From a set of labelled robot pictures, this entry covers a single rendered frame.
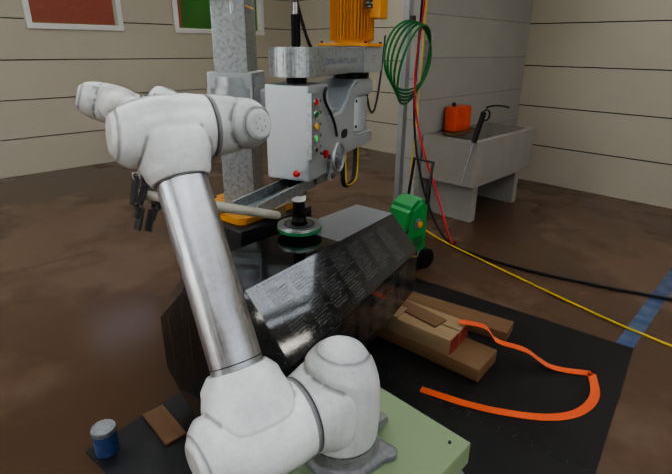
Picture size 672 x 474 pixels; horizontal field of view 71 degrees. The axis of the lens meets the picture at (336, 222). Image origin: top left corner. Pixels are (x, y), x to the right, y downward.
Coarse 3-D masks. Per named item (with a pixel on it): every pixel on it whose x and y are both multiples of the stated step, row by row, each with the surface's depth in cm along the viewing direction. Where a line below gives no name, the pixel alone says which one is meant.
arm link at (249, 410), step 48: (192, 96) 93; (144, 144) 86; (192, 144) 89; (192, 192) 88; (192, 240) 87; (192, 288) 86; (240, 288) 90; (240, 336) 86; (240, 384) 82; (288, 384) 88; (192, 432) 81; (240, 432) 79; (288, 432) 83
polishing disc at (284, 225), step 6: (282, 222) 233; (288, 222) 233; (312, 222) 233; (318, 222) 233; (282, 228) 225; (288, 228) 225; (294, 228) 225; (300, 228) 225; (306, 228) 225; (312, 228) 226; (318, 228) 228
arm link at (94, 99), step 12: (84, 84) 131; (96, 84) 131; (108, 84) 133; (84, 96) 129; (96, 96) 130; (108, 96) 129; (120, 96) 126; (132, 96) 125; (84, 108) 131; (96, 108) 131; (108, 108) 129
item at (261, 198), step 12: (312, 180) 224; (324, 180) 237; (252, 192) 198; (264, 192) 206; (276, 192) 215; (288, 192) 204; (300, 192) 214; (240, 204) 190; (252, 204) 197; (264, 204) 186; (276, 204) 195
